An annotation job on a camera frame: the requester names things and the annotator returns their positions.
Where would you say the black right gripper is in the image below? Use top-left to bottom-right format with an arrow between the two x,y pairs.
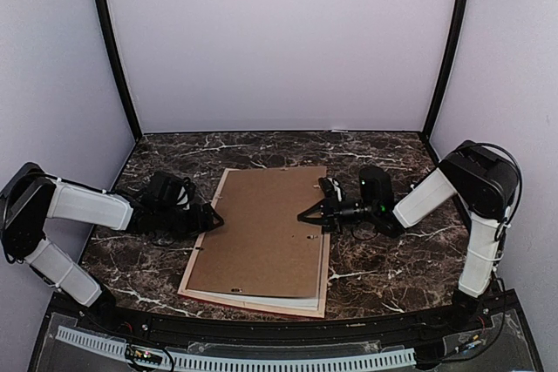
297,191 -> 378,235

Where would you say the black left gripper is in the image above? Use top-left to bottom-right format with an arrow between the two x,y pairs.
157,203 -> 224,242

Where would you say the brown frame backing board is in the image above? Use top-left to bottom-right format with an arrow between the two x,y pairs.
186,166 -> 327,300

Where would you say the wooden red-edged picture frame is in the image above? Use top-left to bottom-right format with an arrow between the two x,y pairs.
177,166 -> 331,319

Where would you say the sunset seascape photo print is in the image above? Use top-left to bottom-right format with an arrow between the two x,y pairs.
194,290 -> 319,310

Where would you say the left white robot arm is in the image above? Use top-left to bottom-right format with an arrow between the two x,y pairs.
1,162 -> 224,334

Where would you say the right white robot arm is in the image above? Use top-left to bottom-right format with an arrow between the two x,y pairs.
297,140 -> 523,332

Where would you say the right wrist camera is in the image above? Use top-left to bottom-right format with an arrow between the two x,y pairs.
318,177 -> 346,202

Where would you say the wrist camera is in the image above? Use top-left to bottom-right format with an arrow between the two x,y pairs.
318,177 -> 346,202
176,182 -> 196,210

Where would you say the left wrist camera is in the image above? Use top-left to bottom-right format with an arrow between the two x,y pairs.
176,182 -> 196,210

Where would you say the white slotted cable duct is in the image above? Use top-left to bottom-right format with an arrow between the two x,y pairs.
55,326 -> 417,371

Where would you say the black front rail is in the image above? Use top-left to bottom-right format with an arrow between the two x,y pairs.
47,291 -> 520,349

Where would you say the left black corner post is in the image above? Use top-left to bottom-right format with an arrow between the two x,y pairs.
94,0 -> 143,142

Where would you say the black corner post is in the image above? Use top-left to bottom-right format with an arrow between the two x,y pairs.
94,0 -> 143,142
422,0 -> 467,141

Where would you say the right black corner post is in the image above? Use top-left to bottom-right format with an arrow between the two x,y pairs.
422,0 -> 467,141

